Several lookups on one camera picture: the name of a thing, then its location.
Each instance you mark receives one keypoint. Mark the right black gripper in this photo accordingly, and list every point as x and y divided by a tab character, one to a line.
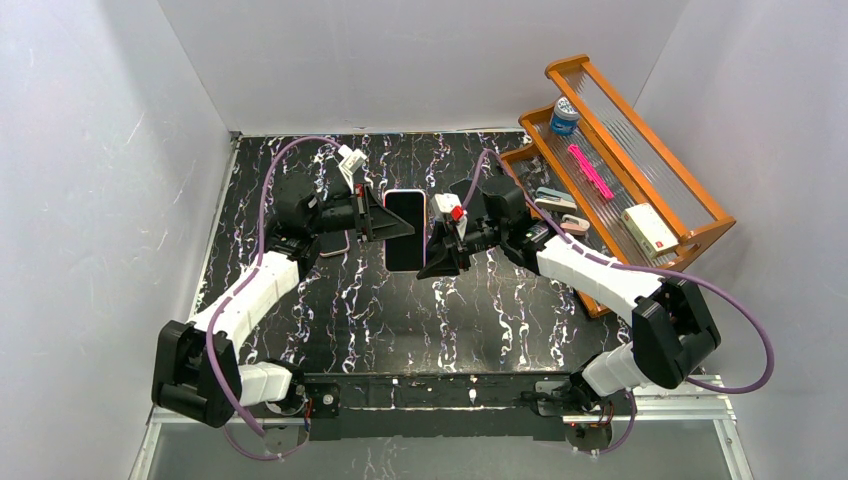
457	244

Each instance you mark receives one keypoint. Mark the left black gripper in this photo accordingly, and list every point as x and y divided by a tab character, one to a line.
361	215

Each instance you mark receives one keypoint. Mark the pink phone case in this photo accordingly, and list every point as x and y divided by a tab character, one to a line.
405	230

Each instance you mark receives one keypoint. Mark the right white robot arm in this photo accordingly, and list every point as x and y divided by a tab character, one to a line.
672	330

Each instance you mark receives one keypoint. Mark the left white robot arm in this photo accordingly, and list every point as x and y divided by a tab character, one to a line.
197	371

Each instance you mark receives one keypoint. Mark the phone in beige case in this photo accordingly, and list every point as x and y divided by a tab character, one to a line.
334	243

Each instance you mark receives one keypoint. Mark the teal grey stapler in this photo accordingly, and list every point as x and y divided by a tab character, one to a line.
554	200

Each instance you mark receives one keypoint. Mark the orange wooden shelf rack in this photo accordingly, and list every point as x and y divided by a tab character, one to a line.
636	165

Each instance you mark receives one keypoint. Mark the pink flat tool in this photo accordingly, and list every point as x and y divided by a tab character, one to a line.
590	172

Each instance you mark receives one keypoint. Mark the blue round jar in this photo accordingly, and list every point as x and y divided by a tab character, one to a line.
564	118

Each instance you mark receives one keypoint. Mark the white cardboard box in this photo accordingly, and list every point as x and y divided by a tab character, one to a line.
649	230

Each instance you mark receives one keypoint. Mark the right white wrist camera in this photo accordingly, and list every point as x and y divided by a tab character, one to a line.
447	207

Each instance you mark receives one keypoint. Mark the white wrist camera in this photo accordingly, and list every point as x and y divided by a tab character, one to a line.
351	161
447	207

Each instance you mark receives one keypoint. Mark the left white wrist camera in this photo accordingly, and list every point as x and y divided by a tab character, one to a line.
351	161

